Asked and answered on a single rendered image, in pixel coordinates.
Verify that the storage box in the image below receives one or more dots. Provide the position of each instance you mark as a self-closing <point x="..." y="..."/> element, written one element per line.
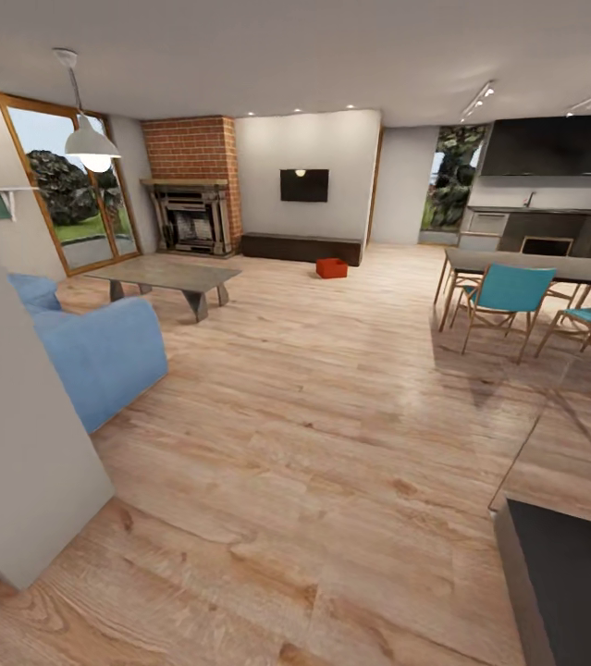
<point x="331" y="268"/>

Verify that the sofa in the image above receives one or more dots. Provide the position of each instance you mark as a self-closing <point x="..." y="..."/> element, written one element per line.
<point x="106" y="359"/>

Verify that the breakfast table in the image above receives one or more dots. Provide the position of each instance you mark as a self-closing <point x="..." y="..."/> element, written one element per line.
<point x="473" y="264"/>

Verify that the dishwasher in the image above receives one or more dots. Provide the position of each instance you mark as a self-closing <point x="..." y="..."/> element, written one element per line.
<point x="489" y="222"/>

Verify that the room light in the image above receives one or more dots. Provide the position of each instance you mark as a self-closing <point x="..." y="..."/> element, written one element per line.
<point x="85" y="140"/>

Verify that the wall mounted tv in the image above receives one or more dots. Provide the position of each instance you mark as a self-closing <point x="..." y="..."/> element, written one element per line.
<point x="304" y="185"/>

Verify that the door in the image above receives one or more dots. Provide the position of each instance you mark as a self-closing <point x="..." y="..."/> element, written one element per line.
<point x="87" y="213"/>

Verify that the wood fireplace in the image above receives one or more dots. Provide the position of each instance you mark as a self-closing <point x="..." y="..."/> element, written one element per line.
<point x="193" y="219"/>

